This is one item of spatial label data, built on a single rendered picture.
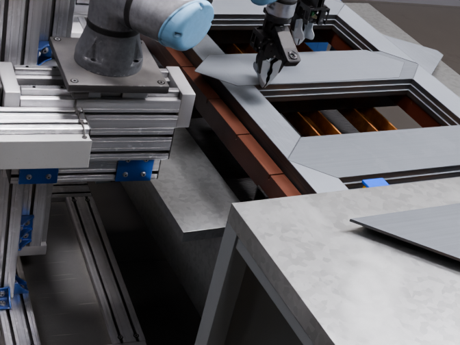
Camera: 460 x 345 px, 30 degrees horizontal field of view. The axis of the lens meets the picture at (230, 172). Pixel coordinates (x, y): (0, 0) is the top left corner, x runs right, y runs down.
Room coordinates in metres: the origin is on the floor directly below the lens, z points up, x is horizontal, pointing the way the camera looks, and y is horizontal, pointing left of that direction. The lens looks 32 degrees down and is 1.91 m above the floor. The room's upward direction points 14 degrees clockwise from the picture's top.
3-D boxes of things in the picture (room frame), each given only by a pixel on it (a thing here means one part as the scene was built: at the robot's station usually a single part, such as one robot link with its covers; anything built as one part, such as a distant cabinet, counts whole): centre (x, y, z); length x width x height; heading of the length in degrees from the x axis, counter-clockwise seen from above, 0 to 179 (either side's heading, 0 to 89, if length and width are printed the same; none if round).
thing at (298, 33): (2.45, -0.10, 0.91); 0.06 x 0.03 x 0.09; 34
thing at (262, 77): (2.14, -0.01, 0.90); 0.06 x 0.03 x 0.09; 34
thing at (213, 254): (2.28, 0.29, 0.47); 1.30 x 0.04 x 0.35; 34
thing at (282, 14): (2.15, -0.02, 1.09); 0.08 x 0.08 x 0.05
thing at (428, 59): (2.87, -0.51, 0.77); 0.45 x 0.20 x 0.04; 34
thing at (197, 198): (2.23, 0.35, 0.66); 1.30 x 0.20 x 0.03; 34
